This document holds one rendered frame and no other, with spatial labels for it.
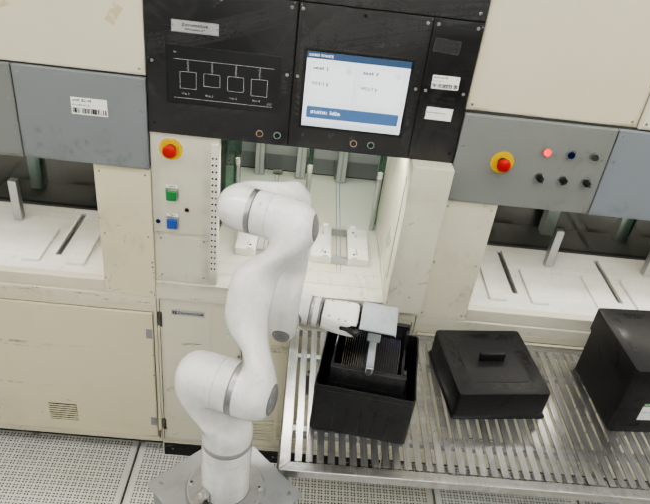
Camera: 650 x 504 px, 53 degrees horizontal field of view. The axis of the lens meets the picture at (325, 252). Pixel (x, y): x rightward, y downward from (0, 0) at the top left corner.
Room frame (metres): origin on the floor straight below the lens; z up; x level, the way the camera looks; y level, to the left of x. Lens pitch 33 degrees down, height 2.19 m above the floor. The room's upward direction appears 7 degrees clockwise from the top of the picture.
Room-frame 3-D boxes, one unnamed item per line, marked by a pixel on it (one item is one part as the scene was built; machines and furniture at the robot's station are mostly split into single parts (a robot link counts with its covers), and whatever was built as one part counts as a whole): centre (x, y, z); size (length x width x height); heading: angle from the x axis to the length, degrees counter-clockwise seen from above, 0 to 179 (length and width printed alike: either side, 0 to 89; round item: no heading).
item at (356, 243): (2.03, -0.05, 0.89); 0.22 x 0.21 x 0.04; 3
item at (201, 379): (1.03, 0.20, 1.07); 0.19 x 0.12 x 0.24; 76
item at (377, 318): (1.38, -0.16, 0.93); 0.24 x 0.20 x 0.32; 175
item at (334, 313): (1.39, -0.06, 1.07); 0.11 x 0.10 x 0.07; 86
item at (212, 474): (1.03, 0.17, 0.85); 0.19 x 0.19 x 0.18
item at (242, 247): (2.01, 0.22, 0.89); 0.22 x 0.21 x 0.04; 3
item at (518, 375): (1.53, -0.55, 0.83); 0.29 x 0.29 x 0.13; 10
